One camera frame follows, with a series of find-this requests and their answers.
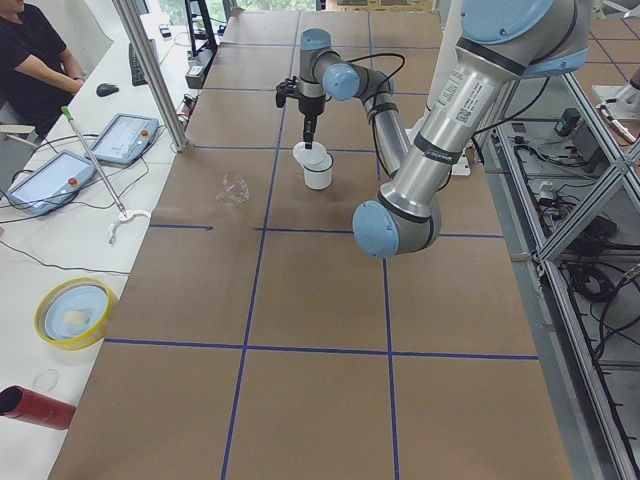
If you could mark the silver reacher grabber stick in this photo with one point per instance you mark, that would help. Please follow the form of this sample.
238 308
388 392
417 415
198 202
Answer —
125 215

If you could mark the aluminium frame post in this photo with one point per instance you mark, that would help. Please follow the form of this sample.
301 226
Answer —
136 33

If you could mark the black keyboard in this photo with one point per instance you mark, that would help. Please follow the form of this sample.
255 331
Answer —
138 77

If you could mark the red cylinder tube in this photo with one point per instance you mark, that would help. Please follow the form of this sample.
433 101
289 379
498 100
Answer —
28 406

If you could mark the white cup lid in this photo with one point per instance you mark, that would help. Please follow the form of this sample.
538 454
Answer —
314 158

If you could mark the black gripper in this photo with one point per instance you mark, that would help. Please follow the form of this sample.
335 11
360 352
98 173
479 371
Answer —
311 106

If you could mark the yellow tape roll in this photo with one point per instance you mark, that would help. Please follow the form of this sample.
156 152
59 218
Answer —
75 314

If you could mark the white enamel cup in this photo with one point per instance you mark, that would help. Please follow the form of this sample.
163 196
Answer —
318 180

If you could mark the clear glass funnel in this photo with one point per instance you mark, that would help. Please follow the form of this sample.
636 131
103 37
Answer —
235 189

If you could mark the far teach pendant tablet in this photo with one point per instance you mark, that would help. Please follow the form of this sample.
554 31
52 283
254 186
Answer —
125 139

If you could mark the seated person black shirt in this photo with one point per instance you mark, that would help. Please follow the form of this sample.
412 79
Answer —
39 73

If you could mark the black computer mouse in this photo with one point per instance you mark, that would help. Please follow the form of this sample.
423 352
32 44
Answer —
106 89

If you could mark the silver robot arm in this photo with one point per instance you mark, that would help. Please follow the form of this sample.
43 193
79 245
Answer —
500 41

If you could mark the near teach pendant tablet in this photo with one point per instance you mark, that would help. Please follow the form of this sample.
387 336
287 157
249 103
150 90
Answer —
53 184

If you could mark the teach pendant tablet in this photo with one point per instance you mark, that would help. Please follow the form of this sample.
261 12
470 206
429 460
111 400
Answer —
53 184
125 139

